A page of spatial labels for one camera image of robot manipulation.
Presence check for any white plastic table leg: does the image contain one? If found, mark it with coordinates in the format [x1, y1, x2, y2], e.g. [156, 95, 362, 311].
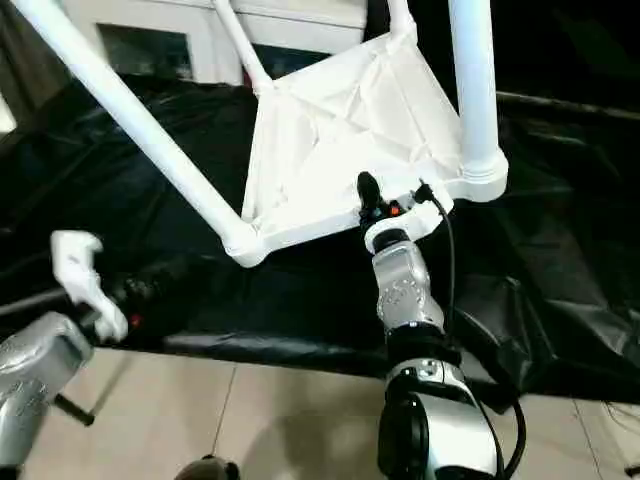
[446, 0, 510, 201]
[8, 0, 264, 269]
[388, 0, 417, 44]
[213, 0, 277, 97]

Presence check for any black work mat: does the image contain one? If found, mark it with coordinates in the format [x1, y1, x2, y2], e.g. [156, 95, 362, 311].
[0, 74, 640, 406]

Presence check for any dark rounded robot part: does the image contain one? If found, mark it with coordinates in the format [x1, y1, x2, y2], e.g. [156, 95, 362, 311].
[178, 453, 242, 480]

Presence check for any grey metal rod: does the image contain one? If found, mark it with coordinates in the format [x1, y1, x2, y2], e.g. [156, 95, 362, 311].
[494, 92, 640, 122]

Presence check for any white sideboard with glass doors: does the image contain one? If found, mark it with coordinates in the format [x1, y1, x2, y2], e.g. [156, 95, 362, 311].
[64, 0, 372, 87]

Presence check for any black backdrop cloth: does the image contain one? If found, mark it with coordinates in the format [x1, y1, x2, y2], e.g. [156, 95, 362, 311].
[364, 0, 640, 104]

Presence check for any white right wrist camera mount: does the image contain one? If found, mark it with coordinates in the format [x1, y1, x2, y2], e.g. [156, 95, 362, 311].
[363, 192, 456, 252]

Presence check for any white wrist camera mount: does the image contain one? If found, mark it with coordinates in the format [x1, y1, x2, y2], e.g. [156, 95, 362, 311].
[363, 192, 456, 252]
[49, 229, 130, 345]

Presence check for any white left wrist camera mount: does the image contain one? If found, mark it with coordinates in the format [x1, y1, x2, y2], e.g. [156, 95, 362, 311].
[49, 229, 130, 345]

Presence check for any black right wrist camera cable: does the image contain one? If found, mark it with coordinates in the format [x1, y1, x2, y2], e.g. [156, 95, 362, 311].
[413, 180, 529, 479]

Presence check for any dark metal work table frame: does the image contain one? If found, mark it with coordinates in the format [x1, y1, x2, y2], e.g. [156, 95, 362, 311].
[53, 349, 132, 428]

